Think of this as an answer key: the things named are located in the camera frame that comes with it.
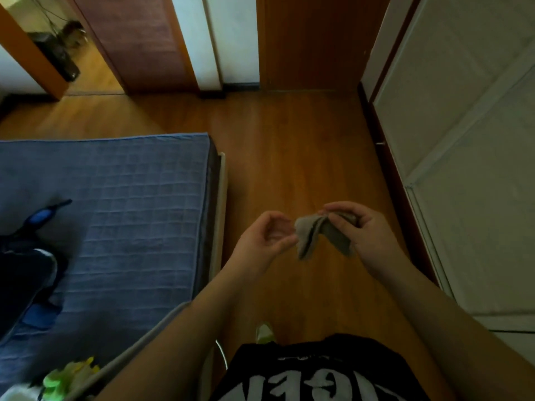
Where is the person's left hand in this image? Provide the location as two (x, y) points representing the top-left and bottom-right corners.
(223, 211), (298, 281)

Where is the tangle of black cables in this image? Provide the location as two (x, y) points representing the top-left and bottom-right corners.
(29, 0), (89, 48)

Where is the black computer tower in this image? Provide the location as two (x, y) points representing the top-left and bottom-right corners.
(29, 31), (81, 83)

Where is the bed with blue quilt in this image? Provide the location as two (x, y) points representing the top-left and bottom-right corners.
(0, 133), (220, 393)

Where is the person's right hand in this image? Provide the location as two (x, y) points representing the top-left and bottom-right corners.
(317, 200), (408, 281)

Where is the person's left forearm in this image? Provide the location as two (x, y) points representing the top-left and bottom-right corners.
(94, 265), (258, 401)

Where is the plain wooden door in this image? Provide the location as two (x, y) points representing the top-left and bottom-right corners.
(257, 0), (393, 93)

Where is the black shirt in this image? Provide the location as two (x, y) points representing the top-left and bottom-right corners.
(208, 332), (432, 401)

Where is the carved reddish brown door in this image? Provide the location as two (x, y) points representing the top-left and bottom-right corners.
(69, 0), (189, 95)

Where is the person's right forearm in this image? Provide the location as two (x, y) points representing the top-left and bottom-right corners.
(380, 257), (535, 401)

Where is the white louvred wardrobe door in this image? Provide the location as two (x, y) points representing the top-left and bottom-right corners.
(472, 315), (535, 369)
(404, 53), (535, 319)
(372, 0), (535, 187)

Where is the reddish brown door frame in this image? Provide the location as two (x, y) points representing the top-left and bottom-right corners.
(0, 3), (70, 101)
(162, 0), (200, 95)

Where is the grey cleaning cloth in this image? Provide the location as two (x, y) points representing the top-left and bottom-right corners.
(294, 212), (359, 260)

